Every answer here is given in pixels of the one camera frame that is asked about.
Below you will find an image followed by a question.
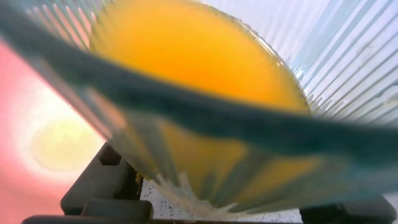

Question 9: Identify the orange juice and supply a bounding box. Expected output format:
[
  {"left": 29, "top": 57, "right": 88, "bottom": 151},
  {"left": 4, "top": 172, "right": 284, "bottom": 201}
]
[{"left": 89, "top": 0, "right": 321, "bottom": 207}]

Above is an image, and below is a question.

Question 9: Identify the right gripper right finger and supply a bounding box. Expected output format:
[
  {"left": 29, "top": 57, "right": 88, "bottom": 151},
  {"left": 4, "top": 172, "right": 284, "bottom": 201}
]
[{"left": 299, "top": 195, "right": 398, "bottom": 224}]

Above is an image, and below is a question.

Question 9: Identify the ribbed clear glass cup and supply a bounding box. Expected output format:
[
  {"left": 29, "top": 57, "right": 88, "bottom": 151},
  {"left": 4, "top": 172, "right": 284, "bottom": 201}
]
[{"left": 0, "top": 0, "right": 398, "bottom": 219}]

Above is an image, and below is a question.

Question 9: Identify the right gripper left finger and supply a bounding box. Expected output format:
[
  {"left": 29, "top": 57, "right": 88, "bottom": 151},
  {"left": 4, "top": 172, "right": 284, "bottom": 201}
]
[{"left": 60, "top": 142, "right": 154, "bottom": 217}]

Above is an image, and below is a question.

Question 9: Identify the pink round bowl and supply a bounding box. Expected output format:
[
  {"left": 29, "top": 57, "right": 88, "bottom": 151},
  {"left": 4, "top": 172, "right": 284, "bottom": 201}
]
[{"left": 0, "top": 39, "right": 107, "bottom": 224}]

